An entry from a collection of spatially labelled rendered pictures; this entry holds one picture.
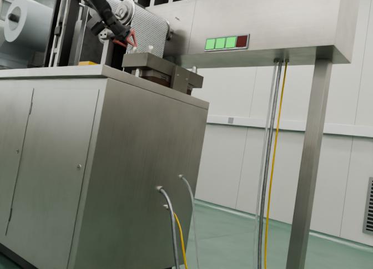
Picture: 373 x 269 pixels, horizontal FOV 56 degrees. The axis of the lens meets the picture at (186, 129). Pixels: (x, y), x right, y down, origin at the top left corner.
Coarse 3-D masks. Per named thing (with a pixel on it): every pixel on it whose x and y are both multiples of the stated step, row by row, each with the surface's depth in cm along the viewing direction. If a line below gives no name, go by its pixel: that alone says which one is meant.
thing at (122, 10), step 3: (120, 6) 170; (123, 6) 168; (126, 6) 167; (117, 9) 171; (120, 9) 170; (123, 9) 168; (126, 9) 167; (117, 12) 171; (120, 12) 169; (123, 12) 168; (126, 12) 167; (120, 15) 169; (123, 15) 167; (126, 15) 168; (120, 18) 168; (123, 18) 168
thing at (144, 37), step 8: (136, 24) 169; (136, 32) 169; (144, 32) 173; (152, 32) 177; (136, 40) 170; (144, 40) 174; (152, 40) 178; (160, 40) 182; (128, 48) 166; (144, 48) 174; (160, 48) 182; (160, 56) 183
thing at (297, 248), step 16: (320, 64) 156; (320, 80) 155; (320, 96) 154; (320, 112) 153; (320, 128) 153; (304, 144) 155; (320, 144) 155; (304, 160) 154; (304, 176) 153; (304, 192) 152; (304, 208) 151; (304, 224) 150; (304, 240) 150; (288, 256) 152; (304, 256) 152
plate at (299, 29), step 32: (224, 0) 175; (256, 0) 163; (288, 0) 152; (320, 0) 143; (352, 0) 150; (192, 32) 185; (224, 32) 172; (256, 32) 160; (288, 32) 150; (320, 32) 141; (352, 32) 154; (192, 64) 204; (224, 64) 192; (256, 64) 182; (288, 64) 173
